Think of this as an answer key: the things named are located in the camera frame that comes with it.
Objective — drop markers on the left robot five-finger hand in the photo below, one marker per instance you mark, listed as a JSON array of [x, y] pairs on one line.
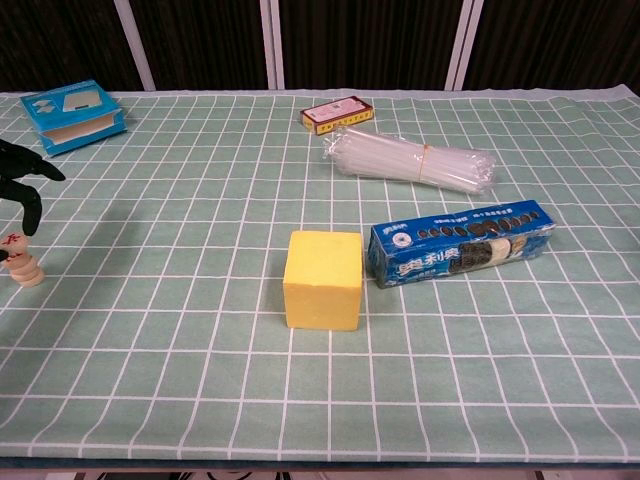
[[31, 210]]

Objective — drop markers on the blue kitchen scale box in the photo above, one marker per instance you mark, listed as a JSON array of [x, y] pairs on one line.
[[65, 100]]

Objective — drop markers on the green checked tablecloth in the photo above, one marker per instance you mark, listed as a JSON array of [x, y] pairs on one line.
[[200, 200]]

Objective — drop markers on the dark folding partition screen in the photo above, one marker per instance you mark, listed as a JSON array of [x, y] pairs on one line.
[[200, 40]]

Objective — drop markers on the yellow foam cube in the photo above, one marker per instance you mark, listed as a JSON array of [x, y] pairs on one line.
[[320, 280]]

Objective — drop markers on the red flat card box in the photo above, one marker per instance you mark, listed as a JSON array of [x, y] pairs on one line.
[[335, 112]]

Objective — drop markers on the bundle of clear straws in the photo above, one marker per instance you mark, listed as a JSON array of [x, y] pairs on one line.
[[400, 160]]

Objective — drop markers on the blue Oreo cookie box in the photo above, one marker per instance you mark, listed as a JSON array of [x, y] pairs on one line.
[[450, 240]]

